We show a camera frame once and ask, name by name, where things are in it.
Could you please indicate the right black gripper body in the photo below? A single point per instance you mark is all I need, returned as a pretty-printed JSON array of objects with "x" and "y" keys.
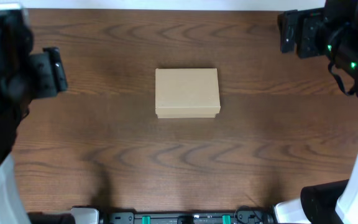
[{"x": 314, "y": 36}]

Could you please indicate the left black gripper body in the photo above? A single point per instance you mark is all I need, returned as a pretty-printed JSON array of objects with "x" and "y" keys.
[{"x": 46, "y": 78}]

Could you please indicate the cardboard box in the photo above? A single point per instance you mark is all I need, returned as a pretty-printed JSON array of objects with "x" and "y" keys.
[{"x": 186, "y": 93}]

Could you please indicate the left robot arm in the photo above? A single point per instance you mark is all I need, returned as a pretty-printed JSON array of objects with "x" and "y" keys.
[{"x": 24, "y": 77}]

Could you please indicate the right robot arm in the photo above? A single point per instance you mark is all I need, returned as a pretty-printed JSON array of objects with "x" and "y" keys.
[{"x": 330, "y": 31}]

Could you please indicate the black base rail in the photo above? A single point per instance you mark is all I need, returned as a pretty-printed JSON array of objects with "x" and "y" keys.
[{"x": 77, "y": 215}]

